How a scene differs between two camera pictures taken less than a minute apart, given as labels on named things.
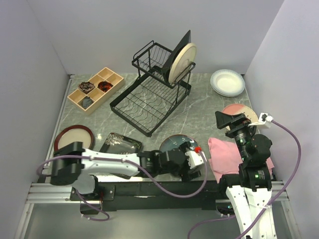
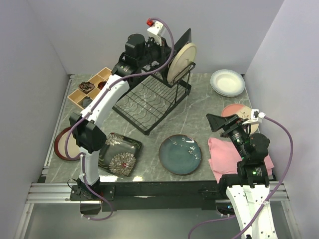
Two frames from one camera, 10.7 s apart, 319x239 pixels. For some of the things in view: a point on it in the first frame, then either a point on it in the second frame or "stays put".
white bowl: [228, 81] stays put
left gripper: [186, 175] → [166, 52]
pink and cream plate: [238, 108] stays put
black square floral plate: [116, 143] stays put
